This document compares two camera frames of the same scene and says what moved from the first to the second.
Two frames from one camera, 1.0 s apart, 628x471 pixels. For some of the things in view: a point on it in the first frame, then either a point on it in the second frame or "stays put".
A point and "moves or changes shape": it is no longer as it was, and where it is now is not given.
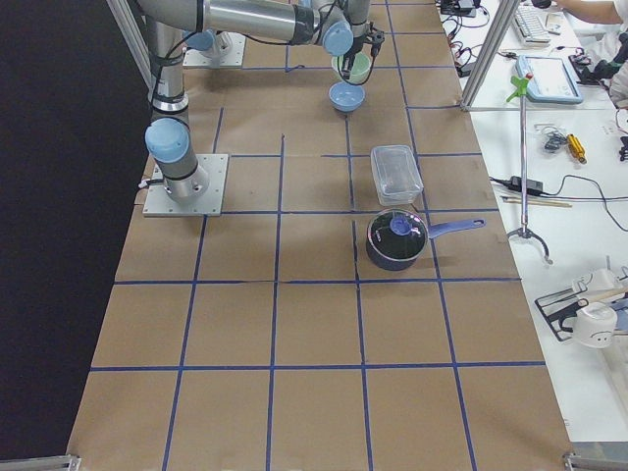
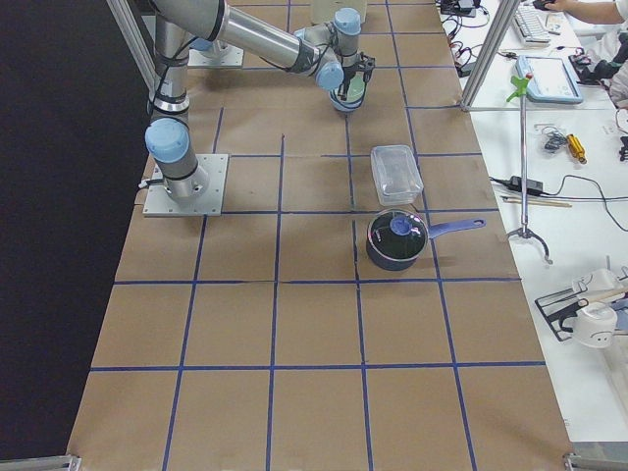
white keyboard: [530, 26] stays put
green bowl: [360, 72] moves or changes shape
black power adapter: [515, 183] stays put
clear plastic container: [396, 175] stays put
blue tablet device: [551, 79] stays put
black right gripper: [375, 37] -> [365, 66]
